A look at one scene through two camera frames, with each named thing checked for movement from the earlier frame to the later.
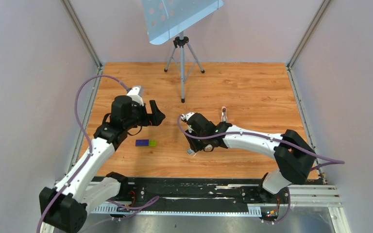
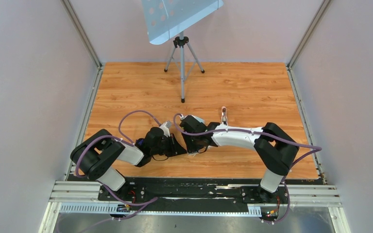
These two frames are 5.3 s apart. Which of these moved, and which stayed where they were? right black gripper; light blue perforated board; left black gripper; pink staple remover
Moved: left black gripper
Stayed: pink staple remover; light blue perforated board; right black gripper
